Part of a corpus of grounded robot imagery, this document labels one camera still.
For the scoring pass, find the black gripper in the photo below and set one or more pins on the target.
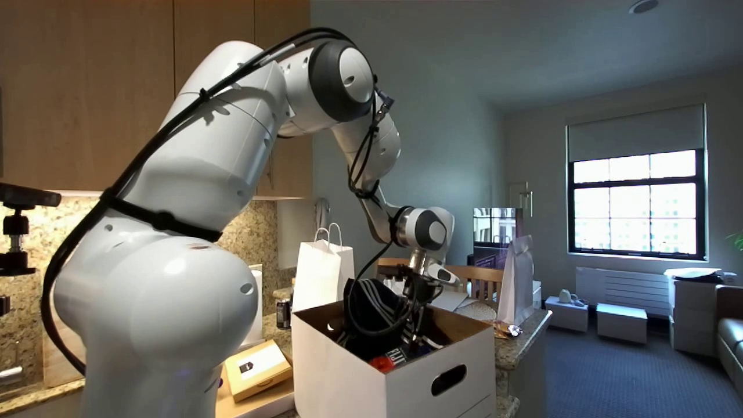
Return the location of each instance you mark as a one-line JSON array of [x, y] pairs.
[[429, 283]]

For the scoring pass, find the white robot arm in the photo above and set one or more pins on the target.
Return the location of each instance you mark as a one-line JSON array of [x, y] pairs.
[[142, 283]]

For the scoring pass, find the white cardboard box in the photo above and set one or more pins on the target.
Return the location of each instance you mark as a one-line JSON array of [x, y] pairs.
[[451, 381]]

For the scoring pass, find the dark striped clothing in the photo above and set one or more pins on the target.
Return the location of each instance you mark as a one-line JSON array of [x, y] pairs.
[[379, 321]]

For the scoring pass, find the wooden chair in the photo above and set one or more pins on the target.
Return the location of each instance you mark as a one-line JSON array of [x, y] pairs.
[[477, 283]]

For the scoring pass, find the clear plastic bag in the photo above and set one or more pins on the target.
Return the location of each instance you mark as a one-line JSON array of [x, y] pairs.
[[516, 283]]

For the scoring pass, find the white paper bag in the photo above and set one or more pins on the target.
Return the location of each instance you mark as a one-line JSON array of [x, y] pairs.
[[322, 269]]

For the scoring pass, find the grey ottoman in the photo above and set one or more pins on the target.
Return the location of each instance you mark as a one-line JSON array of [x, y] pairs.
[[566, 314], [624, 325]]

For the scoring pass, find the yellow book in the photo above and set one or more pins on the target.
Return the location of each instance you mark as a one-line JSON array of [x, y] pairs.
[[255, 371]]

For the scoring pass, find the white radiator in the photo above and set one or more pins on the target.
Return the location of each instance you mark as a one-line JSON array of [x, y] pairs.
[[630, 289]]

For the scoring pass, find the white roller blind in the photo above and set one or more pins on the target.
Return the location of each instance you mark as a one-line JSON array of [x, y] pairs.
[[657, 132]]

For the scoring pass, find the window with black frame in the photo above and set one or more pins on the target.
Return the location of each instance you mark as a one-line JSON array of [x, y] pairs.
[[647, 205]]

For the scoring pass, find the wooden wall cabinets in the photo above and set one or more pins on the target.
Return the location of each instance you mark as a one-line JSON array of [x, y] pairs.
[[87, 83]]

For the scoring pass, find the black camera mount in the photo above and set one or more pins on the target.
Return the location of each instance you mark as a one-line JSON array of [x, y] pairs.
[[15, 227]]

